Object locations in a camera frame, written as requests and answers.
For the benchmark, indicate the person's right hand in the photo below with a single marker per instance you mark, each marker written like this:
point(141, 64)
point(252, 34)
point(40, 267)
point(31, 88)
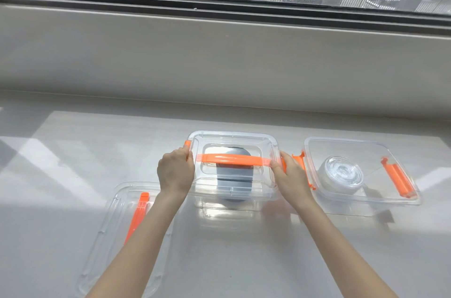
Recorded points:
point(294, 183)

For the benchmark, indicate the person's left hand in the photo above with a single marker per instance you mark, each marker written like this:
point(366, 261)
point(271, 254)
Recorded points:
point(175, 172)

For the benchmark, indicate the person's right thumb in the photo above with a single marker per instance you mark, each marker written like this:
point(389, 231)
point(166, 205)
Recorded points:
point(276, 168)

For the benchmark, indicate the person's left thumb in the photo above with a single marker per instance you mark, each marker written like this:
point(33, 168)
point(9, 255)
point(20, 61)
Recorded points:
point(191, 162)

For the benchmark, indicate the clear storage box orange latches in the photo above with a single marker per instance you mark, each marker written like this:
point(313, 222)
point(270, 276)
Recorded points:
point(262, 186)
point(373, 199)

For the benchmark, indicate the person's right forearm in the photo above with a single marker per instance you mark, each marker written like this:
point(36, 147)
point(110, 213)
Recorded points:
point(340, 255)

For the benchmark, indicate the gray round object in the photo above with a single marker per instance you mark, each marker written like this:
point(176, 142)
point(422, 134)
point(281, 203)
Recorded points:
point(234, 188)

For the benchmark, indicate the clear round container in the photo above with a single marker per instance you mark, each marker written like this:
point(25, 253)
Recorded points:
point(340, 174)

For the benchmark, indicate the dark window frame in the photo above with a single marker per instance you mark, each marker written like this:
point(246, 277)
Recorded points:
point(225, 9)

